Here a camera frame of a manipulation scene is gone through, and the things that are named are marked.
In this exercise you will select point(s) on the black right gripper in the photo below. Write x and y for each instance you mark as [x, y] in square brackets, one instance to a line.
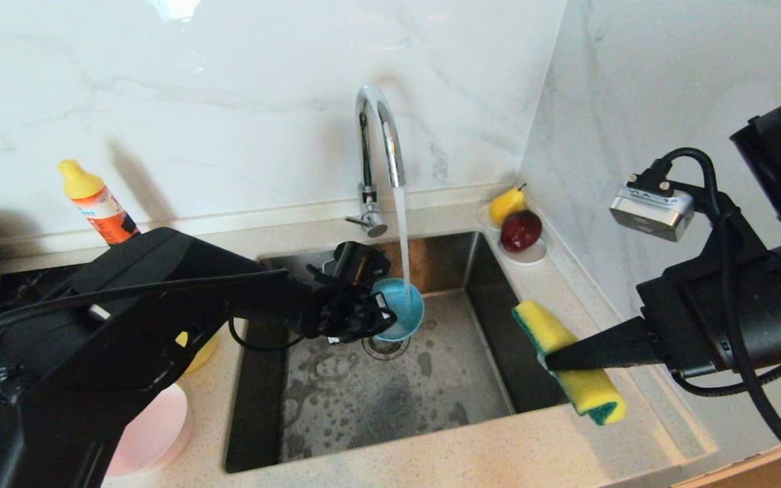
[756, 318]

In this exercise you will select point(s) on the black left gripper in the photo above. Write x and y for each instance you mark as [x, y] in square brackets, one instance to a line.
[350, 298]

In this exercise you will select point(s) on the blue plastic bowl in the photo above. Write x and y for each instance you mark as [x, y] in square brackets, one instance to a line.
[404, 308]

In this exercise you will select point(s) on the yellow green sponge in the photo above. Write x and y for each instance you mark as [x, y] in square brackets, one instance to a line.
[594, 393]

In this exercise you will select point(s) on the chrome gooseneck faucet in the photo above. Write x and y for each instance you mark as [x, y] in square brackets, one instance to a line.
[368, 196]

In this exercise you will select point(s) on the yellow capped dish soap bottle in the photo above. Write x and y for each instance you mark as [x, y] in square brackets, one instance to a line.
[95, 200]

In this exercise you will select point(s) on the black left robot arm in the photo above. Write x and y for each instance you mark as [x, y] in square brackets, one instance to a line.
[126, 318]

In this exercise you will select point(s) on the stainless steel sink basin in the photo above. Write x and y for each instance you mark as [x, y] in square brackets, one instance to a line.
[397, 407]

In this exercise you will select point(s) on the round metal drain strainer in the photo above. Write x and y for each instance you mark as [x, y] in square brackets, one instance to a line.
[385, 347]

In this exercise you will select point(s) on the running water stream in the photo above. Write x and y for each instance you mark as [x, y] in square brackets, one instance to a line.
[402, 237]

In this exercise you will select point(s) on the dark red apple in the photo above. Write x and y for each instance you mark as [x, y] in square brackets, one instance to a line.
[520, 230]

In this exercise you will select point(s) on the yellow pear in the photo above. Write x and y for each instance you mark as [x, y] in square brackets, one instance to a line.
[504, 205]

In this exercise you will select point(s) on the yellow plastic bowl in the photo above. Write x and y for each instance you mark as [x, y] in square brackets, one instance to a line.
[201, 356]

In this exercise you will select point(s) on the pink plastic bowl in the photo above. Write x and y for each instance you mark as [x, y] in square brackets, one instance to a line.
[153, 434]

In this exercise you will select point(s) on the black induction cooktop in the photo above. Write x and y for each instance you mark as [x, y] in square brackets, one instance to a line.
[38, 285]

